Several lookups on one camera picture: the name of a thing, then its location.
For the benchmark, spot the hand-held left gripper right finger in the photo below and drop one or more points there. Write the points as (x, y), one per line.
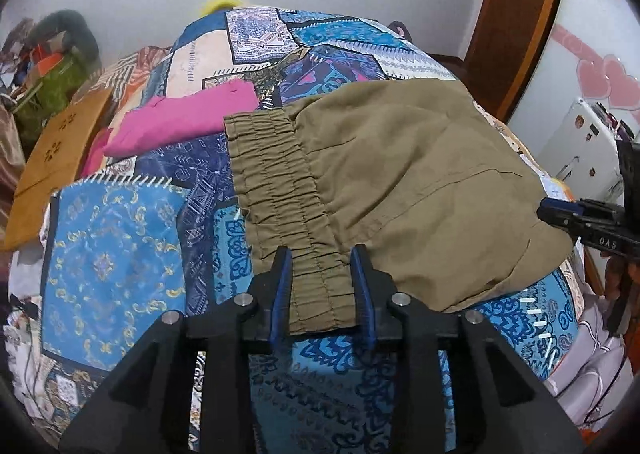
(361, 294)

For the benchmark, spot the green bag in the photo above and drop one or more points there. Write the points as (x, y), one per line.
(52, 83)

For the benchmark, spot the brown wooden door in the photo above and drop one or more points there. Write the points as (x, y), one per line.
(515, 18)

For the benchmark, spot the grey furry cloth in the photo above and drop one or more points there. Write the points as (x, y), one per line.
(67, 31)

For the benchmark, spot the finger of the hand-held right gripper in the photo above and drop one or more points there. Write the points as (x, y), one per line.
(562, 224)
(552, 205)

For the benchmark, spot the olive green pants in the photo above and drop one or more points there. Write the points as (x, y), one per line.
(390, 168)

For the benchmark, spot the pale pink bed sheet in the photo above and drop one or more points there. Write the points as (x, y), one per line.
(592, 359)

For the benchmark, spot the pink heart wall sticker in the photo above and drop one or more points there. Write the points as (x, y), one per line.
(607, 76)

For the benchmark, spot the yellow fluffy object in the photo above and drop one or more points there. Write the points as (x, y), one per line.
(220, 5)

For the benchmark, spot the blue patchwork printed blanket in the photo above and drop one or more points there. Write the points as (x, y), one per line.
(120, 254)

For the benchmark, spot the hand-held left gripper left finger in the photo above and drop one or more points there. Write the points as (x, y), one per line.
(281, 294)

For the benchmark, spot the pink folded cloth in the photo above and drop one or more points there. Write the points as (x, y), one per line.
(175, 126)

